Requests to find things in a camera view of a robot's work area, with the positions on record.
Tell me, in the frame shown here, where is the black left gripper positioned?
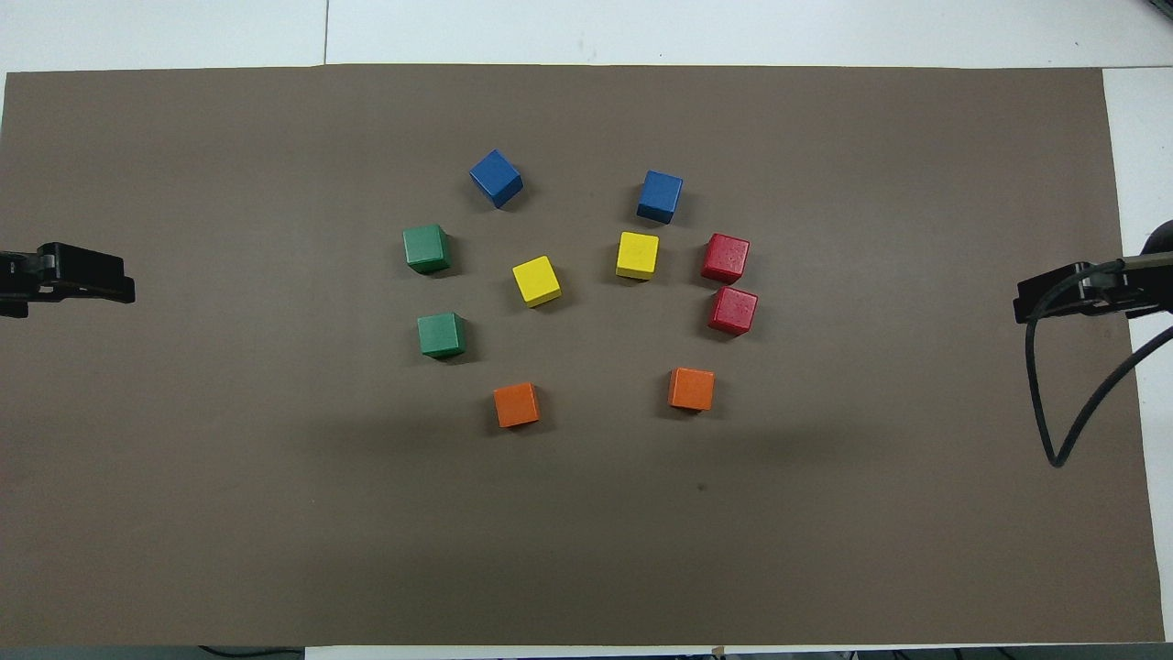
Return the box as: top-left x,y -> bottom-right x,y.
0,242 -> 136,319

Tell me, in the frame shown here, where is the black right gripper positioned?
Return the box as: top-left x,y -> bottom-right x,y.
1013,220 -> 1173,325

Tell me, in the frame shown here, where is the green wooden cube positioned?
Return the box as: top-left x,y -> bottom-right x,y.
401,224 -> 452,275
416,312 -> 467,359

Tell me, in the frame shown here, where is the red wooden cube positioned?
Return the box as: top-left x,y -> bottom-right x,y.
700,233 -> 751,284
707,286 -> 760,336

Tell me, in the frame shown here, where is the brown paper table mat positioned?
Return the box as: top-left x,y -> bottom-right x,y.
0,62 -> 1167,648

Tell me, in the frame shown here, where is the orange wooden cube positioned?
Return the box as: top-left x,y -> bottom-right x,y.
492,381 -> 542,429
667,367 -> 716,413

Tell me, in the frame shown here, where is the blue wooden cube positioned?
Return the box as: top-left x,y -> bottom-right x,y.
636,170 -> 685,226
469,148 -> 525,210

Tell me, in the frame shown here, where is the yellow wooden cube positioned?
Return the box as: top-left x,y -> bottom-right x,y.
615,231 -> 661,281
511,255 -> 563,309

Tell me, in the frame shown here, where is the black right arm gripper cable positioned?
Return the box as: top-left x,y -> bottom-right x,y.
1025,255 -> 1173,469

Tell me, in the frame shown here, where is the thin black floor cable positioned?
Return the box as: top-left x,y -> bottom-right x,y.
197,645 -> 305,660

